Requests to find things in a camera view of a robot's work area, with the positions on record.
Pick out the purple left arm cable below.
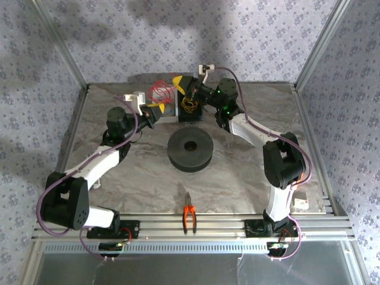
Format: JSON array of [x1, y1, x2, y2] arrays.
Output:
[[36, 95, 140, 262]]

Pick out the aluminium frame rail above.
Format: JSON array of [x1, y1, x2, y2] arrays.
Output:
[[31, 212, 356, 241]]

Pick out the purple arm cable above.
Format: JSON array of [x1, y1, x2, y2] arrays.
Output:
[[36, 95, 140, 262], [214, 66, 314, 262]]

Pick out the grey metal sheet panel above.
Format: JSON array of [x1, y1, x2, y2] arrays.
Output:
[[35, 252, 362, 285]]

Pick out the slotted grey cable duct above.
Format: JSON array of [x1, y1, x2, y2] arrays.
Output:
[[44, 240, 268, 253]]

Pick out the orange handled pliers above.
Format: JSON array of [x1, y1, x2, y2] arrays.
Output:
[[182, 192, 197, 235]]

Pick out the white open box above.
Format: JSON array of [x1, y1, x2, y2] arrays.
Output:
[[150, 88, 179, 124]]

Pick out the thin yellow cable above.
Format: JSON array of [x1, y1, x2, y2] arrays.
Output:
[[180, 96, 200, 113]]

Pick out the aluminium side rail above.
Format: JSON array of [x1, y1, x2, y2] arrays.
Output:
[[35, 84, 90, 220], [293, 84, 350, 219]]

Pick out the black cable spool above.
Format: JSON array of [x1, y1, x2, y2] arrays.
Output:
[[167, 127, 213, 173]]

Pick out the small black controller board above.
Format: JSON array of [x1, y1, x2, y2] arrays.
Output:
[[266, 242, 289, 257], [99, 242, 124, 258]]

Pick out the aluminium frame post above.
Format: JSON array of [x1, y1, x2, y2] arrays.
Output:
[[293, 0, 353, 91], [29, 0, 90, 91]]

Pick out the thin red cable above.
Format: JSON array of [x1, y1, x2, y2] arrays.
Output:
[[149, 78, 179, 103]]

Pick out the black open tray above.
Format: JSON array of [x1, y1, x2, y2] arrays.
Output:
[[177, 88, 205, 122]]

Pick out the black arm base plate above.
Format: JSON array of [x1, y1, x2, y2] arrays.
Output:
[[244, 218, 299, 238], [86, 219, 140, 239]]

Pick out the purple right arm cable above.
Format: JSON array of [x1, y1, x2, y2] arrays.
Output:
[[214, 66, 314, 262]]

